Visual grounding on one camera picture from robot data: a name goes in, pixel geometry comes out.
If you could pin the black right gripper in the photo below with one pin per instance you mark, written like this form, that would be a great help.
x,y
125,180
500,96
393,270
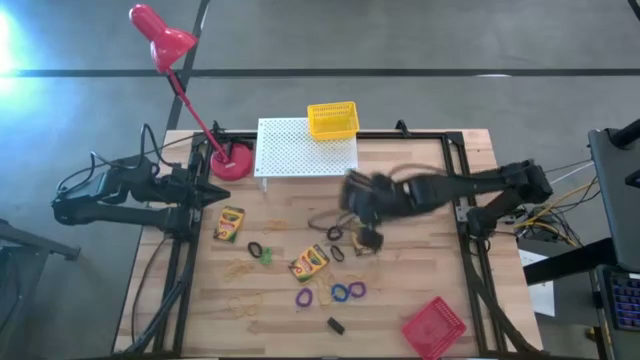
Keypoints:
x,y
387,197

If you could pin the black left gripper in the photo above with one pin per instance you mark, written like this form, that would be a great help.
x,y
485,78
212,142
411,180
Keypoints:
x,y
186,192

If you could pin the yellow green crayon box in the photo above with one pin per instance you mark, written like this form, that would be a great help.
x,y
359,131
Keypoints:
x,y
229,224
309,263

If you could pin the tan rubber band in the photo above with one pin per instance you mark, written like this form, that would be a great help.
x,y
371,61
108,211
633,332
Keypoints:
x,y
235,270
272,227
237,310
324,295

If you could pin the yellow plastic basket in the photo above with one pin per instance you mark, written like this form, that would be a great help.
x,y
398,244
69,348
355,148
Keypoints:
x,y
332,122

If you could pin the red plastic basket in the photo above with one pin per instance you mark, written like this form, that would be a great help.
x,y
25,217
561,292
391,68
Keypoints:
x,y
432,330

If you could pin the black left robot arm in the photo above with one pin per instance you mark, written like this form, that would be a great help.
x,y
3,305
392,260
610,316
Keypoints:
x,y
125,216

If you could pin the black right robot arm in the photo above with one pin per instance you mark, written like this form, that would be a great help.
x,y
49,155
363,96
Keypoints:
x,y
475,185

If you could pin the red desk lamp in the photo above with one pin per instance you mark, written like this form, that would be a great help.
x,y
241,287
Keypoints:
x,y
165,42

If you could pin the black table clamp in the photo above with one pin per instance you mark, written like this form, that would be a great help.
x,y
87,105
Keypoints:
x,y
216,127
401,127

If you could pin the white perforated shelf riser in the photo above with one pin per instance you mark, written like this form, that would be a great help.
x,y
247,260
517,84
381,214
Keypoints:
x,y
290,150

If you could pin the small black block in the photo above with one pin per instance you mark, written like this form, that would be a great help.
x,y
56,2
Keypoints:
x,y
336,326

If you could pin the white paper sheet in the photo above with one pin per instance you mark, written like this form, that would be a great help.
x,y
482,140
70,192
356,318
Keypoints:
x,y
542,295

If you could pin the black metal stand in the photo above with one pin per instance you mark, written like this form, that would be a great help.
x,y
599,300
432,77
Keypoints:
x,y
35,240

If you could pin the black metal beam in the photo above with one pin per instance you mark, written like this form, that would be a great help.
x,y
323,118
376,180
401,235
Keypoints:
x,y
570,262

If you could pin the black monitor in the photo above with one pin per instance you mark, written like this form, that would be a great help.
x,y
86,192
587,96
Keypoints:
x,y
615,200

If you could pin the keyboard with coloured keys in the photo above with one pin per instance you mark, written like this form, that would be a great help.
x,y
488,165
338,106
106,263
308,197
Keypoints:
x,y
625,300

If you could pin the black aluminium table frame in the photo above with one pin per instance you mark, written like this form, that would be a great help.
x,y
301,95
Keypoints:
x,y
425,135

